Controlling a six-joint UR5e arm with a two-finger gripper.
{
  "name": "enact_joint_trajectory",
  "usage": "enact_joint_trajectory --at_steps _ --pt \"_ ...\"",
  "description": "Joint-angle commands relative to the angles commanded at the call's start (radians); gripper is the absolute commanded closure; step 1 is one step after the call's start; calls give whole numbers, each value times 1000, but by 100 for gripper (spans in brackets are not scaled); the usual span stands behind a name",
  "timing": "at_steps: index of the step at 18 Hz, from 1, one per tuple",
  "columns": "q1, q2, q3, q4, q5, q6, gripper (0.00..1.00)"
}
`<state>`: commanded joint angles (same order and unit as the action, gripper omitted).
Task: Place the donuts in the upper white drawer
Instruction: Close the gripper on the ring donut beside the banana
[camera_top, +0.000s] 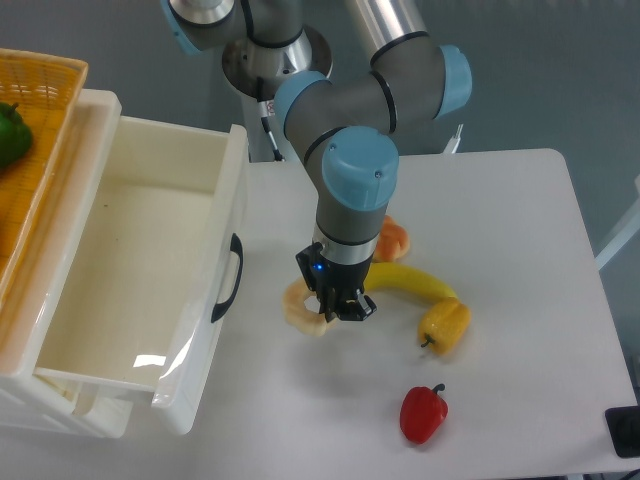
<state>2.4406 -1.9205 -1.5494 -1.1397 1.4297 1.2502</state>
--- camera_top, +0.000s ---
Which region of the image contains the green bell pepper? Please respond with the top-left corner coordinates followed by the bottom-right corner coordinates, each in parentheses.
top-left (0, 102), bottom-right (33, 169)

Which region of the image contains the orange woven basket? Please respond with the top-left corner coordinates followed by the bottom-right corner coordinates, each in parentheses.
top-left (1, 48), bottom-right (88, 300)

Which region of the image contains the black device at edge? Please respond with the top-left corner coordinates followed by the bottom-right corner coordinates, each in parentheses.
top-left (605, 405), bottom-right (639, 458)

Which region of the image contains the yellow bell pepper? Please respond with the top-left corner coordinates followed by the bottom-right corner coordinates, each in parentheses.
top-left (417, 297), bottom-right (472, 355)

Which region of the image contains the yellow banana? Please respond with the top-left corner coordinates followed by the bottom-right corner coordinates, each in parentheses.
top-left (364, 262), bottom-right (458, 303)

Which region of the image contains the white upper drawer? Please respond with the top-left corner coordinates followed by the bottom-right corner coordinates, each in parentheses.
top-left (36, 117), bottom-right (248, 435)

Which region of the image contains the pale glazed donut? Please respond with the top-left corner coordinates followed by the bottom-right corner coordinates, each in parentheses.
top-left (281, 277), bottom-right (338, 337)

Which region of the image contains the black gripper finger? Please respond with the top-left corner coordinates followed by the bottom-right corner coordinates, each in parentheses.
top-left (318, 287), bottom-right (336, 323)
top-left (349, 294), bottom-right (377, 322)

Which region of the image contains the black drawer handle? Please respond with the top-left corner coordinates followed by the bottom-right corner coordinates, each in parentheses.
top-left (210, 233), bottom-right (244, 324)

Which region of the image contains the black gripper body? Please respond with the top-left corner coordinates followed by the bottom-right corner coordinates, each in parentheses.
top-left (296, 242), bottom-right (372, 321)

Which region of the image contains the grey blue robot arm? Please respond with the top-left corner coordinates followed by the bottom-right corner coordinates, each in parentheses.
top-left (163, 1), bottom-right (472, 323)

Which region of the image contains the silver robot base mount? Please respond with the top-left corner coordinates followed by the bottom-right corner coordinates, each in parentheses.
top-left (222, 25), bottom-right (333, 101)

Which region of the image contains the red bell pepper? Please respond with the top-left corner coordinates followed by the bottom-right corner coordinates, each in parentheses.
top-left (399, 383), bottom-right (449, 445)

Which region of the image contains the white drawer cabinet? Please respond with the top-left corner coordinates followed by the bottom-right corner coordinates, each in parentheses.
top-left (1, 89), bottom-right (132, 437)

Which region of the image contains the orange donut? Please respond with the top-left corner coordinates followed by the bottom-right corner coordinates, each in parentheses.
top-left (373, 215), bottom-right (411, 262)

